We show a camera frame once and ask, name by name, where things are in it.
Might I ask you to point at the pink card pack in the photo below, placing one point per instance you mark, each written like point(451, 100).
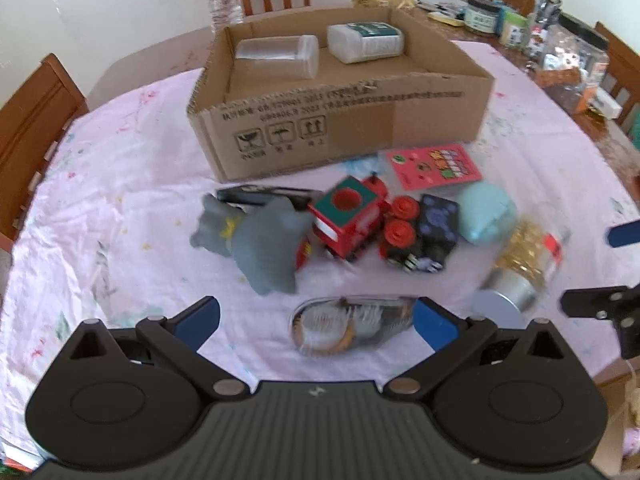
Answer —
point(430, 167)

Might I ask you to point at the black toy car red wheels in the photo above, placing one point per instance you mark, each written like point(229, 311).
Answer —
point(435, 225)

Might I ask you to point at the light blue case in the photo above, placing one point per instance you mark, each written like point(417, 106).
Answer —
point(485, 212)

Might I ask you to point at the red toy train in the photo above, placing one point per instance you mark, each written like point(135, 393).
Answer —
point(345, 225)

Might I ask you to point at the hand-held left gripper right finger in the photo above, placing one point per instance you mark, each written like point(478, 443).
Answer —
point(435, 322)

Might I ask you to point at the clear plastic jar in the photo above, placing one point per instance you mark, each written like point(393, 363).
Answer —
point(280, 55)

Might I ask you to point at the green lid jar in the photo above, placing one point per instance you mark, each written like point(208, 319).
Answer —
point(515, 27)

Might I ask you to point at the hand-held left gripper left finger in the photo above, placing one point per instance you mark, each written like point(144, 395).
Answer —
point(200, 317)

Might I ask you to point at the white bottle green label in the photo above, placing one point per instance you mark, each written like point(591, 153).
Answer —
point(365, 42)

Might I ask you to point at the gold glitter jar silver lid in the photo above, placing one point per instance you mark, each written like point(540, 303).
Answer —
point(520, 265)

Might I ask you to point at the black digital timer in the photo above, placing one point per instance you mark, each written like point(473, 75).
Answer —
point(270, 194)

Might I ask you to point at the pink floral tablecloth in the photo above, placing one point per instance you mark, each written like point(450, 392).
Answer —
point(150, 160)

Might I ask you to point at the clear pen holder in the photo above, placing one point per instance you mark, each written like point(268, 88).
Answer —
point(545, 25)

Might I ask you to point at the small white box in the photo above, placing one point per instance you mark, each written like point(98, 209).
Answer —
point(606, 104)

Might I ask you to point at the cardboard box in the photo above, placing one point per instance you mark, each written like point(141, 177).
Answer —
point(350, 125)

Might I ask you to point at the grey shark toy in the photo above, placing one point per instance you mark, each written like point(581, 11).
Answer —
point(260, 245)

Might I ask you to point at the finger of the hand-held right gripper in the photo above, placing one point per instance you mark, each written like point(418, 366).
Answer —
point(624, 235)
point(600, 302)

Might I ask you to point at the clear plastic packet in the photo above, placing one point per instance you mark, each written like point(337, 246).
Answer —
point(350, 325)

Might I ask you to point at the large clear container black lid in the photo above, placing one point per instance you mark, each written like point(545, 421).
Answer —
point(575, 65)

